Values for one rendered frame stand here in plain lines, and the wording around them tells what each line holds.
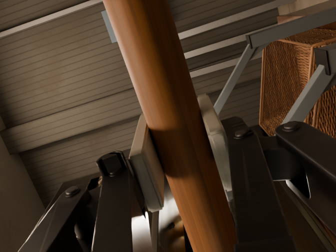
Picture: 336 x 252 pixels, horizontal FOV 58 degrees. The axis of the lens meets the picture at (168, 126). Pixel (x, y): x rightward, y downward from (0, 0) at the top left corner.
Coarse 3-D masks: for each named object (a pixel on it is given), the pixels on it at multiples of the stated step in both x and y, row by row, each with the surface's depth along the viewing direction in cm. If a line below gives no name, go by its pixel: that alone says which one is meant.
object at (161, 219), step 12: (168, 192) 126; (168, 204) 118; (156, 216) 101; (168, 216) 110; (156, 228) 95; (168, 228) 104; (180, 228) 117; (156, 240) 89; (168, 240) 98; (180, 240) 110
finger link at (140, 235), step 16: (96, 160) 13; (112, 160) 13; (112, 176) 13; (128, 176) 12; (112, 192) 11; (128, 192) 11; (112, 208) 10; (128, 208) 10; (144, 208) 13; (96, 224) 10; (112, 224) 9; (128, 224) 9; (144, 224) 12; (96, 240) 9; (112, 240) 9; (128, 240) 8; (144, 240) 10
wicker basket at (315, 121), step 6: (330, 42) 93; (330, 90) 102; (324, 96) 103; (318, 102) 103; (324, 102) 103; (330, 102) 103; (318, 108) 104; (324, 108) 104; (330, 108) 104; (318, 114) 104; (324, 114) 105; (330, 114) 105; (312, 120) 106; (318, 120) 106; (324, 120) 106; (330, 120) 106; (324, 126) 106; (330, 126) 106; (324, 132) 107; (330, 132) 107
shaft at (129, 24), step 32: (128, 0) 13; (160, 0) 14; (128, 32) 14; (160, 32) 14; (128, 64) 15; (160, 64) 14; (160, 96) 15; (192, 96) 16; (160, 128) 15; (192, 128) 16; (160, 160) 17; (192, 160) 16; (192, 192) 16; (224, 192) 18; (192, 224) 17; (224, 224) 18
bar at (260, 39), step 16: (304, 16) 95; (320, 16) 93; (256, 32) 96; (272, 32) 94; (288, 32) 94; (256, 48) 97; (320, 48) 52; (240, 64) 98; (320, 64) 52; (320, 80) 52; (224, 96) 102; (304, 96) 53; (288, 112) 55; (304, 112) 54
